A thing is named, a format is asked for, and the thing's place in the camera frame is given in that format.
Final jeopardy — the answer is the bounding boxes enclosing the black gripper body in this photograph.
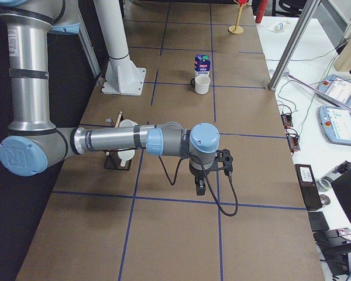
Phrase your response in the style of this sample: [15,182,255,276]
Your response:
[189,162,213,183]

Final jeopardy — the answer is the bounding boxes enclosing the white enamel mug black handle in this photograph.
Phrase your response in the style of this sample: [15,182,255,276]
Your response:
[190,75,211,95]

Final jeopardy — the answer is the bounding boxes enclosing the milk carton blue white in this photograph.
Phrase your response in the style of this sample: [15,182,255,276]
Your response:
[194,54,211,78]

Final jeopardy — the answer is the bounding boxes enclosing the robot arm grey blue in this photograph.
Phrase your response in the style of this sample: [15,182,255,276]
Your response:
[0,19,94,198]

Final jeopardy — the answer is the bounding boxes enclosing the white mug on rack front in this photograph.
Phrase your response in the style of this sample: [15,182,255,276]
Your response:
[118,149,135,167]

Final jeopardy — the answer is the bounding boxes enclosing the white mug on rack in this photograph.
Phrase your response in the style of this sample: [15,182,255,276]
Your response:
[118,149,135,167]
[119,119,138,128]

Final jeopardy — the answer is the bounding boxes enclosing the white mug on rack rear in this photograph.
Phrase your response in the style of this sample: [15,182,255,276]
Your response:
[119,119,138,128]

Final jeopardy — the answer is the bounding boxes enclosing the red connector board near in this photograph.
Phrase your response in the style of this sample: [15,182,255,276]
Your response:
[285,128,300,153]

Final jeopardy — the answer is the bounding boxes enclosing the red connector board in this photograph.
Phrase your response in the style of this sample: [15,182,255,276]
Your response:
[285,128,300,153]
[281,112,293,129]

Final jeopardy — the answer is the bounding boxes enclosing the red connector board far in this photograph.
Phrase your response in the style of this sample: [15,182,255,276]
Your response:
[281,112,293,129]

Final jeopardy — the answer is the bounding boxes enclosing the black box white label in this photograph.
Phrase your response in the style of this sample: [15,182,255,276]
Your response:
[294,164,322,211]

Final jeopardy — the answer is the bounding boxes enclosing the tape roll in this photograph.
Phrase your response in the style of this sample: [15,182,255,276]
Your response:
[316,173,336,192]

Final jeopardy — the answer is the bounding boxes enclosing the teach pendant near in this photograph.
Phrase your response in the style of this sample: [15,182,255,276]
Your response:
[318,106,351,146]

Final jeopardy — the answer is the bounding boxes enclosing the teach pendant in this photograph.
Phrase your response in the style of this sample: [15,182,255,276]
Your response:
[317,74,351,107]
[318,106,351,146]

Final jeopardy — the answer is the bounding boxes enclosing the wooden mug tree stand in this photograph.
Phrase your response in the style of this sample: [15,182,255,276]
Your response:
[228,1,247,35]

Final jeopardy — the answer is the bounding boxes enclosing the teach pendant far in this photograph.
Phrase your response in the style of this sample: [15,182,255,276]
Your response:
[317,74,351,107]

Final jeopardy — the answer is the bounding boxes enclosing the small blue white bottle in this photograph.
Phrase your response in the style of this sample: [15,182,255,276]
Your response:
[273,22,284,32]

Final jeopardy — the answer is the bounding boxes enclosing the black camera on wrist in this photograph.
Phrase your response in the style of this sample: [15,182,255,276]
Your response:
[215,149,233,176]

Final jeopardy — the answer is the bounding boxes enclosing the black wire mug rack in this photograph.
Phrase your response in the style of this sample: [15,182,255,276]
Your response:
[104,111,132,171]

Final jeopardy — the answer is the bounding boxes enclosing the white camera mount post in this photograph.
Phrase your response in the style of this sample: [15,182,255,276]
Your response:
[94,0,146,96]

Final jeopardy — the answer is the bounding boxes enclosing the aluminium frame post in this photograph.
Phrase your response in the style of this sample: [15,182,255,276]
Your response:
[268,0,321,91]

